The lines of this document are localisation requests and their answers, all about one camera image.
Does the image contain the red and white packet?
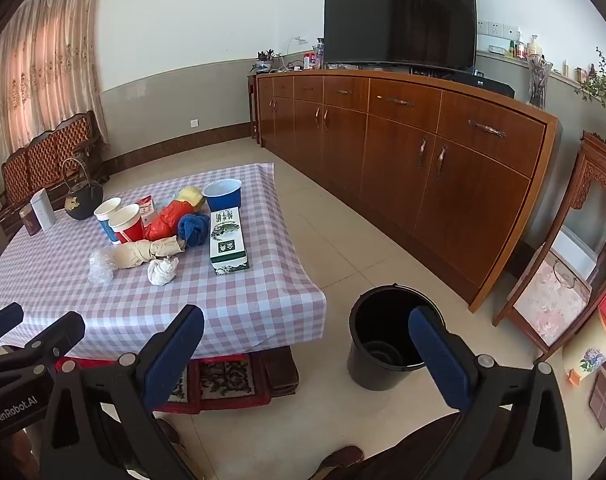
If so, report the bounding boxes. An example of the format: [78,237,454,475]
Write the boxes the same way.
[134,196,156,226]

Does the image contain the yellow cloth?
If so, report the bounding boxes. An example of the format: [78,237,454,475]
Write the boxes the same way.
[177,186,206,211]

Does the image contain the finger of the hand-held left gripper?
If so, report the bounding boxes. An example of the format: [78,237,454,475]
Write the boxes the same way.
[0,302,24,346]
[0,311,86,376]

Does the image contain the long wooden cabinet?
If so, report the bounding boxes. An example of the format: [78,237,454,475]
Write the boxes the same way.
[255,69,564,313]

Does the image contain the white tea tin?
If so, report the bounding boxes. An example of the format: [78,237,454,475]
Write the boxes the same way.
[30,189,58,231]

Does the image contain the clear plastic bag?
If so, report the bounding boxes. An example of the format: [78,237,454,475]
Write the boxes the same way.
[88,250,116,286]

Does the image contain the black plastic bucket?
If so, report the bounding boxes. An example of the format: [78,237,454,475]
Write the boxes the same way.
[347,284,449,392]

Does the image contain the red patterned rug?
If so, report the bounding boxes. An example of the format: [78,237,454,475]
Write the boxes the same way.
[55,352,274,413]

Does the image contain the green leafy branch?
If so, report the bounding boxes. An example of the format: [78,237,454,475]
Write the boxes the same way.
[576,47,606,111]

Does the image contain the red paper cup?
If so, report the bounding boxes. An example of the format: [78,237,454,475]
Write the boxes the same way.
[108,204,144,245]

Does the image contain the red cloth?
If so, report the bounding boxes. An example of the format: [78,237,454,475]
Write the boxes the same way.
[144,199,194,242]

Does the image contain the embroidered beige curtain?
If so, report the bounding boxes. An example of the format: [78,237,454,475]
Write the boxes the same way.
[0,0,111,161]

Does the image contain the brown shoe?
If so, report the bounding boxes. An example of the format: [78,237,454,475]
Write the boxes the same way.
[315,445,365,480]
[155,417,181,446]

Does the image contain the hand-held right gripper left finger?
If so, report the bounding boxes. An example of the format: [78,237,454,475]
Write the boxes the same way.
[39,304,206,480]

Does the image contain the pink checkered tablecloth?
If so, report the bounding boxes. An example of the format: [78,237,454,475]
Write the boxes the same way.
[0,162,329,361]

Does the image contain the green and white carton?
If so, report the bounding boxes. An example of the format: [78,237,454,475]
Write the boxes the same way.
[209,206,250,276]

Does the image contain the carved wooden sofa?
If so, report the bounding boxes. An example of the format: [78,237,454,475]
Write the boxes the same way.
[0,110,108,231]

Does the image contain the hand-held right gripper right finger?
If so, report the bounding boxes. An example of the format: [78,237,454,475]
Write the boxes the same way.
[408,306,574,480]

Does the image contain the floral paper bag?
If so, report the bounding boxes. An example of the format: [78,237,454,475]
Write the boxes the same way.
[563,340,606,386]

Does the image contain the blue and white paper cup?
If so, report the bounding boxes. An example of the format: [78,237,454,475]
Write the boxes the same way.
[93,197,124,245]

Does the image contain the black flat television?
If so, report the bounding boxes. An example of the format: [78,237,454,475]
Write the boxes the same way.
[324,0,478,72]

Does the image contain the carved wooden stand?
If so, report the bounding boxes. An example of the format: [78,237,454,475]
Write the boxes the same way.
[493,130,606,361]

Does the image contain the maroon tea tin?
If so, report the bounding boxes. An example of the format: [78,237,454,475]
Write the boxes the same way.
[19,207,41,237]

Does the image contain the small wooden side table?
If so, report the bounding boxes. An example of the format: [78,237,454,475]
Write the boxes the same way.
[247,72,261,141]

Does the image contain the white crumpled tissue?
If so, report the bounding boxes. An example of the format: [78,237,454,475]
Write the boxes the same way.
[147,256,180,287]

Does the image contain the beige knotted cloth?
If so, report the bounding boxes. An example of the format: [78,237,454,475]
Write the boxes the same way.
[103,236,184,271]

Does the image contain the black cast iron teapot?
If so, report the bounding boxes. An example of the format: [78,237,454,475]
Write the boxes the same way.
[63,158,104,221]

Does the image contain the small potted plant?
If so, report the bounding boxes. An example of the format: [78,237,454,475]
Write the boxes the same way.
[250,49,282,75]

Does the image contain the person's dark trousers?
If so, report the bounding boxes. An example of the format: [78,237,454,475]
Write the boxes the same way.
[363,410,464,480]

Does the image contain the dark wooden footstool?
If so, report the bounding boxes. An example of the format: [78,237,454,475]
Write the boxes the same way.
[260,346,300,398]

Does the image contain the dark blue cloth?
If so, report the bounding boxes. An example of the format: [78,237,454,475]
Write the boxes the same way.
[177,212,211,248]

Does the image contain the tall glass vase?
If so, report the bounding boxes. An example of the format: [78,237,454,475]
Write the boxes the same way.
[526,55,554,110]

